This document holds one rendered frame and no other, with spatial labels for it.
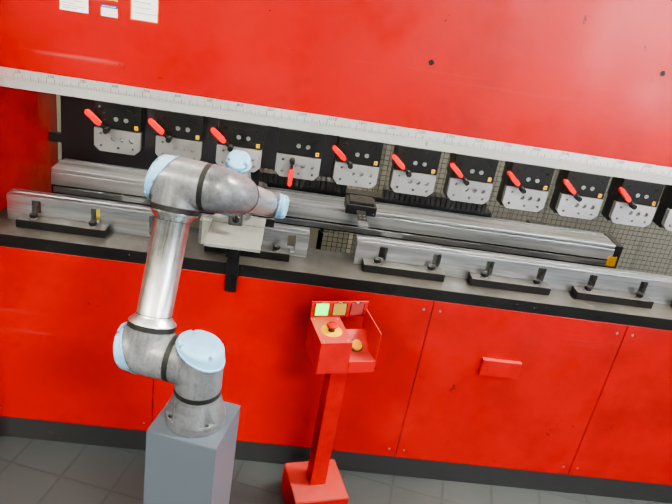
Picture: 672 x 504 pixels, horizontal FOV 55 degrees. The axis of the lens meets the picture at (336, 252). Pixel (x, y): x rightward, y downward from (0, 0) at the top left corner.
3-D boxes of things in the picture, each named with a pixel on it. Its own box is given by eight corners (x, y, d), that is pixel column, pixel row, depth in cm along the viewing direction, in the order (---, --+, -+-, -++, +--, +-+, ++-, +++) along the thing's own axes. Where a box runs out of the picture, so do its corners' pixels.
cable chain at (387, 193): (383, 198, 268) (385, 189, 266) (382, 193, 273) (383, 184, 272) (485, 212, 272) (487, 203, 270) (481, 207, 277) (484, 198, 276)
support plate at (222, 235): (203, 245, 204) (203, 242, 203) (214, 214, 228) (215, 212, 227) (259, 253, 205) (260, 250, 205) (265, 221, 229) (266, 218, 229)
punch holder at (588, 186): (555, 215, 228) (569, 170, 221) (547, 206, 236) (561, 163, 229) (595, 220, 229) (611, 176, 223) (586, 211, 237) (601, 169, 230)
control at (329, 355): (315, 374, 207) (324, 327, 200) (304, 346, 221) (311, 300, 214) (373, 372, 214) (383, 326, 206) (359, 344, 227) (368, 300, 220)
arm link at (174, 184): (162, 388, 152) (207, 161, 148) (103, 373, 154) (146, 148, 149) (180, 376, 164) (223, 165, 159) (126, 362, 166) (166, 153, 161)
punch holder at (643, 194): (609, 222, 230) (625, 178, 223) (599, 213, 238) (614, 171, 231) (648, 228, 231) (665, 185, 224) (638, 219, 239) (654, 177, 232)
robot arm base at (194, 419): (212, 444, 156) (215, 412, 152) (154, 428, 158) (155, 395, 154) (233, 406, 170) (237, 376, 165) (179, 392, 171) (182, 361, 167)
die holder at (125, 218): (7, 218, 225) (6, 193, 221) (14, 212, 230) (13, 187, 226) (152, 237, 229) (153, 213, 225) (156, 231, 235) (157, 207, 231)
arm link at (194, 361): (212, 406, 153) (216, 359, 148) (159, 392, 155) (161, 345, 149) (229, 378, 164) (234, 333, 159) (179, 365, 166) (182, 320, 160)
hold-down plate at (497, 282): (470, 285, 235) (472, 278, 234) (467, 278, 240) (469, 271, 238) (549, 295, 237) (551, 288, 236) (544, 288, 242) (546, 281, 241)
